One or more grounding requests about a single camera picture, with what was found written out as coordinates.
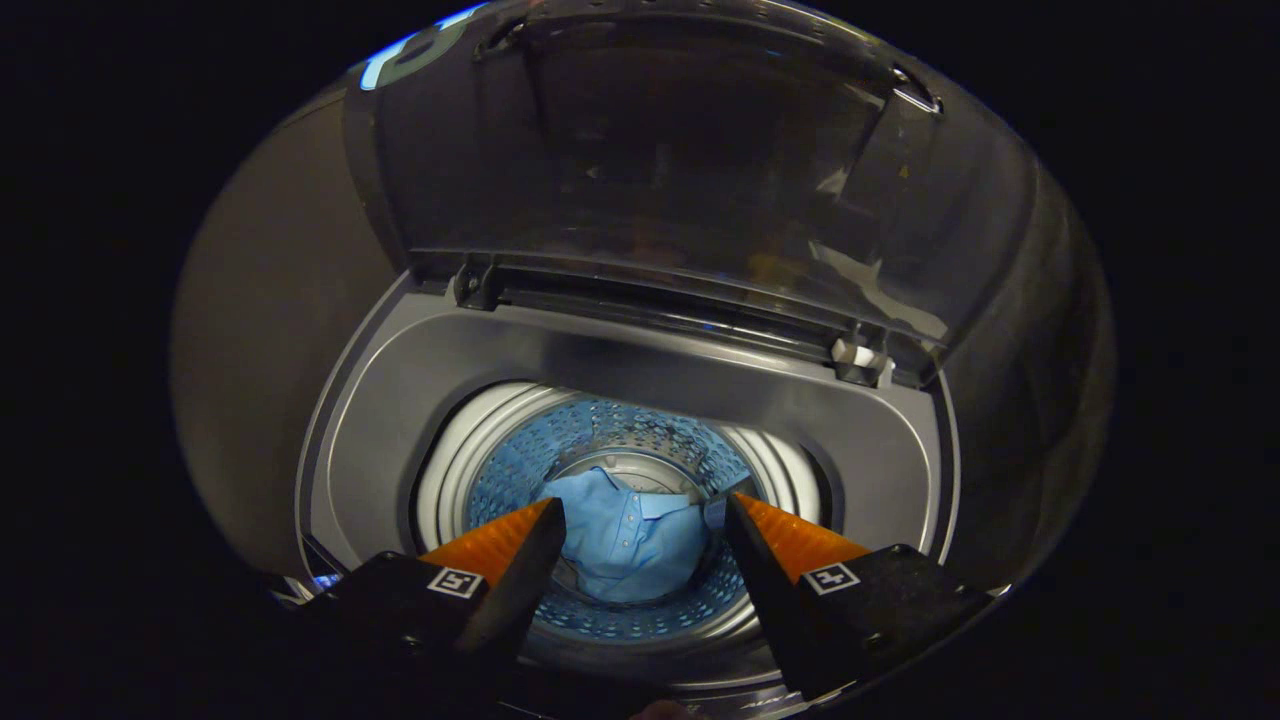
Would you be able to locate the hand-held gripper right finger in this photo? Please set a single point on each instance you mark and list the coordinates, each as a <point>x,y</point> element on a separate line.
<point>770,600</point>

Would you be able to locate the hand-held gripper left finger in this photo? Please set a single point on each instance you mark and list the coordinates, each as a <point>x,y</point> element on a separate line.
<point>510,610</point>

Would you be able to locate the light blue polo shirt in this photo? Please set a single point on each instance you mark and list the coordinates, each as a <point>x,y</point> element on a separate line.
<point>620,540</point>

